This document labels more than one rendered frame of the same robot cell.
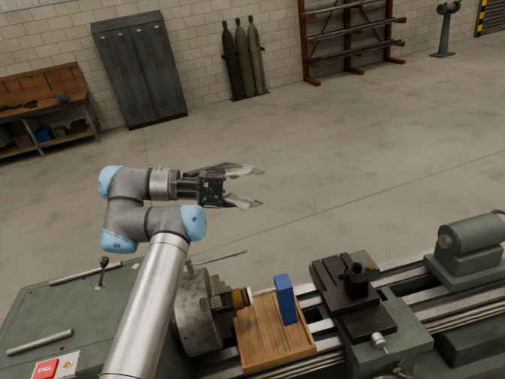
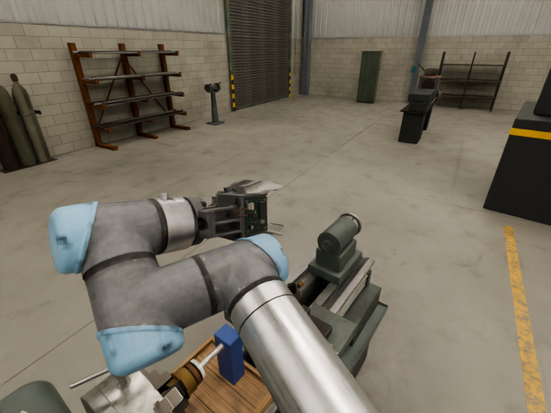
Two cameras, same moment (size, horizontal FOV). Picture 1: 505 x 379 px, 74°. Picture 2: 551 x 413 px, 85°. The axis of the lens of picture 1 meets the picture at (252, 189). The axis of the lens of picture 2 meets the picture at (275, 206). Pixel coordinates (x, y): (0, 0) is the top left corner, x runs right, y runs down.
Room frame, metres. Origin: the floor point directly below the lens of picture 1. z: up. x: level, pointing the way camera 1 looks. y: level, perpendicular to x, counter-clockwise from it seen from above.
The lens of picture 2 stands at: (0.33, 0.35, 2.00)
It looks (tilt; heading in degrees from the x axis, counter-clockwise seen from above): 28 degrees down; 314
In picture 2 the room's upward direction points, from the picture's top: straight up
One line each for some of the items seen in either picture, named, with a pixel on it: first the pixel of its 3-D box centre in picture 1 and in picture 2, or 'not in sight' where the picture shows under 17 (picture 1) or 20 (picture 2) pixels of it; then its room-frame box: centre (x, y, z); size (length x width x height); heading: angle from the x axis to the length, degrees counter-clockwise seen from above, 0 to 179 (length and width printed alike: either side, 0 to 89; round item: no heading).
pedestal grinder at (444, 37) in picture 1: (446, 28); (214, 103); (7.95, -5.03, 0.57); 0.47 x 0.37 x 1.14; 103
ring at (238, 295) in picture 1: (237, 299); (184, 382); (0.92, 0.14, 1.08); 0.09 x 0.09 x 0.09; 6
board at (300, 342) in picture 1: (269, 322); (215, 392); (0.93, 0.04, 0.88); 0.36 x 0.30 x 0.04; 6
